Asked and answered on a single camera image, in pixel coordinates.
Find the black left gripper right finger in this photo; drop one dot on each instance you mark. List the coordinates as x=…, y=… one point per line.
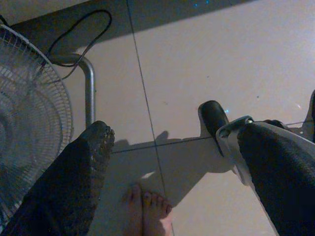
x=283, y=177

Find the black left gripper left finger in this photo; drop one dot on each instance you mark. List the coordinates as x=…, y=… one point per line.
x=61, y=177

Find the floor fan with grille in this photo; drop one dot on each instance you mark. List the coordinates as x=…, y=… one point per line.
x=29, y=118

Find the bare person foot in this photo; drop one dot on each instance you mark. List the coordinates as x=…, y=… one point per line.
x=134, y=211
x=155, y=216

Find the silver fan stand tube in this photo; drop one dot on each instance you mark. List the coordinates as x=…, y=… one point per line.
x=89, y=93

